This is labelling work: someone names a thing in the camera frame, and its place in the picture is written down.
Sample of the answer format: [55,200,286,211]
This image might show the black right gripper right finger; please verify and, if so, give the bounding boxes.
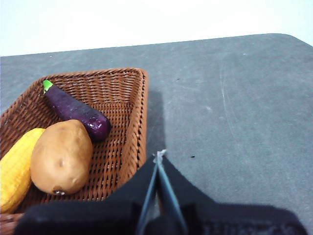
[158,156,308,235]

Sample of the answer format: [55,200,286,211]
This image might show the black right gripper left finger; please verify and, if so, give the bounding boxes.
[14,156,160,235]

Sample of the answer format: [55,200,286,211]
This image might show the brown potato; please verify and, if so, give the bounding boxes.
[30,119,94,196]

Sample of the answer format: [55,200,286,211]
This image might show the purple eggplant with green stem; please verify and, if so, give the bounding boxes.
[43,80,112,142]

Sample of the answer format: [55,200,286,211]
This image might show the brown wicker basket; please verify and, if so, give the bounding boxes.
[0,68,149,223]

